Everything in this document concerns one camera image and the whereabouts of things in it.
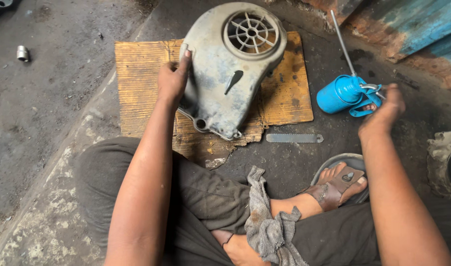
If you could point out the rusty blue metal panel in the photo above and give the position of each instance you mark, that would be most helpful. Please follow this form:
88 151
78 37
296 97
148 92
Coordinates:
414 26

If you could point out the person's dark trousers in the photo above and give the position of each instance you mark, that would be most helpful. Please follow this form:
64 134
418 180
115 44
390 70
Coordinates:
196 199

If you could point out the dirty grey metal casing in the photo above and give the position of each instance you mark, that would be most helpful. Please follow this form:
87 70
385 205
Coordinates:
440 147

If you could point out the brown cardboard sheet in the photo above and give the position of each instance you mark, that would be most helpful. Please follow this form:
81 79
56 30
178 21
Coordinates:
144 92

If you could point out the grey rag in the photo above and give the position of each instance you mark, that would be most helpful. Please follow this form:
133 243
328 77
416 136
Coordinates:
264 221

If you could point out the person's left hand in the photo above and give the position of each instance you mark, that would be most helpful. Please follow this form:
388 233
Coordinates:
170 83

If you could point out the person's foot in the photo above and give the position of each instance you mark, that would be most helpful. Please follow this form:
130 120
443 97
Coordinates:
292 205
242 253

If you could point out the grey engine fan cover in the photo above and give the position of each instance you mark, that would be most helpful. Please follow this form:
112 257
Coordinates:
218 85

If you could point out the small metal socket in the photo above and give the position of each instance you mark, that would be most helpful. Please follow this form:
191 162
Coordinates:
22 53

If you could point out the person's right hand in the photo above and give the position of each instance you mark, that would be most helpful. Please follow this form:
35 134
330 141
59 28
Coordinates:
386 114

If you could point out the flat metal blade piece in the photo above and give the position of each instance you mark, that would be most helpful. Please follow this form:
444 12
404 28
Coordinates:
294 138

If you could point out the blue oil can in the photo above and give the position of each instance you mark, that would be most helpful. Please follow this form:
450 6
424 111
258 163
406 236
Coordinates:
340 94

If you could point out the brown leather sandal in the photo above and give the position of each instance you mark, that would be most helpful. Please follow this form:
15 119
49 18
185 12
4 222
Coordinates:
327 194

